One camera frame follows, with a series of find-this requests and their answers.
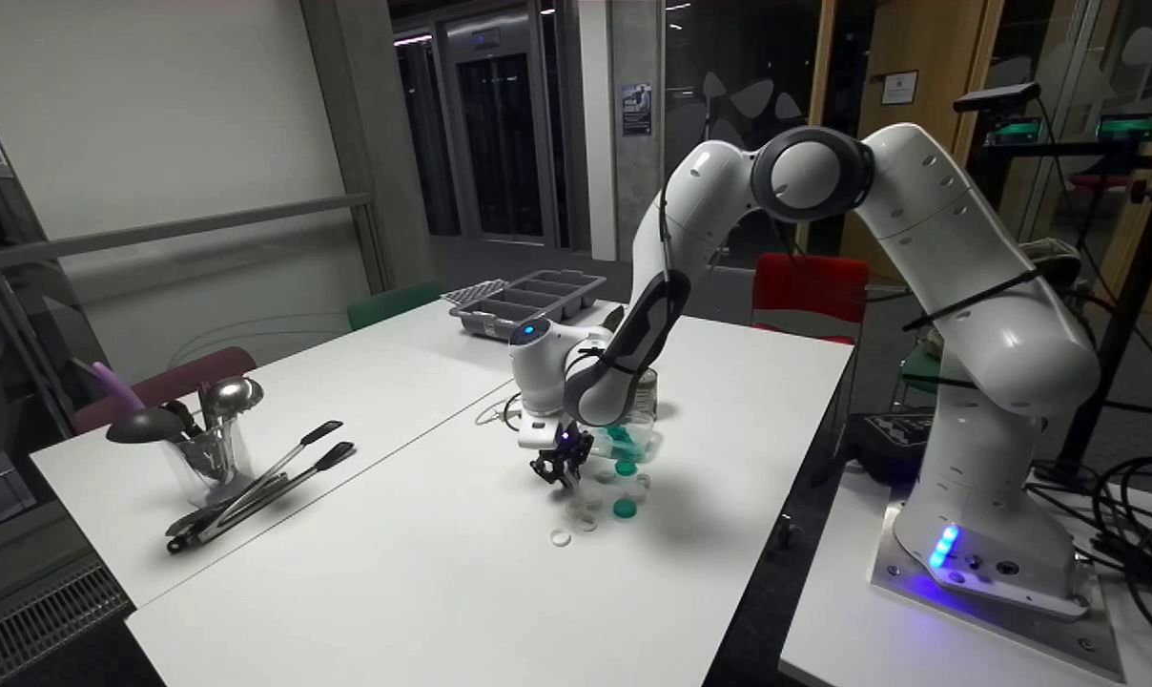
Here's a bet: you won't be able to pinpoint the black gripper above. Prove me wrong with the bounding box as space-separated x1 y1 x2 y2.
530 421 596 492

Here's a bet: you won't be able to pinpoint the small jar with metal lid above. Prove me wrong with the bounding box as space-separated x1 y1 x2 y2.
633 363 667 421

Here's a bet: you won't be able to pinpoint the grey cutlery tray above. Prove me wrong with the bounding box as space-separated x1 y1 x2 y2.
460 262 609 342

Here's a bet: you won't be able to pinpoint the perforated grey tray lid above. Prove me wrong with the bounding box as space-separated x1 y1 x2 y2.
441 279 511 315

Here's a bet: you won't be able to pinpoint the green chair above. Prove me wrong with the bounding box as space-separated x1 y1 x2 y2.
343 279 450 334

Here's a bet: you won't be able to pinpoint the red chair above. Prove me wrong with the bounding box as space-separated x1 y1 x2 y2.
751 249 876 342

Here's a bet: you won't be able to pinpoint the black metal tongs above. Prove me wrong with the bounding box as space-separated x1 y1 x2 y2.
161 414 361 558

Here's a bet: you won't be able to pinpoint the black control box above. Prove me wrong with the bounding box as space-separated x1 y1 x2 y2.
846 408 932 496

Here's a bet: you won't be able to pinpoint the silver spoon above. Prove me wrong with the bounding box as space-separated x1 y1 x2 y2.
199 372 269 426

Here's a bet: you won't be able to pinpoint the dark glass door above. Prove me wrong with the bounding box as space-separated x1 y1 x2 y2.
390 0 596 252

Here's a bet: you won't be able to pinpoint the pillar poster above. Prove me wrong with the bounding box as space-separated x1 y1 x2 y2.
619 78 656 141

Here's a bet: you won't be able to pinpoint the dark ladle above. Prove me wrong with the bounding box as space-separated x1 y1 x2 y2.
101 400 194 446

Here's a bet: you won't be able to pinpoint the white paper door sign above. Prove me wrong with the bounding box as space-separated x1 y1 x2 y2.
882 67 924 109

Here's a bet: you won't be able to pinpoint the floor heating grille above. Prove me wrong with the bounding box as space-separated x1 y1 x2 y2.
0 558 137 687

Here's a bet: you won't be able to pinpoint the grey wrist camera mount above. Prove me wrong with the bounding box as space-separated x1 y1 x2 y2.
511 422 568 455

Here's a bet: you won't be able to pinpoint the grey camera cable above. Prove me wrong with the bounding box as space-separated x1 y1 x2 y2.
471 394 523 433

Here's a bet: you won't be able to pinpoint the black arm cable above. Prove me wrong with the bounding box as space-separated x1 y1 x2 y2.
899 262 1046 334

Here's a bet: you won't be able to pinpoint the purple utensil handle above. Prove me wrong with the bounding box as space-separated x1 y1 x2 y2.
83 353 148 421

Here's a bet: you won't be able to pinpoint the metal wall railing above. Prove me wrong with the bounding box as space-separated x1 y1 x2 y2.
0 189 378 279

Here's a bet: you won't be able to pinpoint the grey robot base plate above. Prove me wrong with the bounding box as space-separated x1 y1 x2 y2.
865 501 1127 682

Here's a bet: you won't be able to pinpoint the black cable bundle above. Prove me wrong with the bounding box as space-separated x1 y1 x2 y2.
1084 455 1152 631

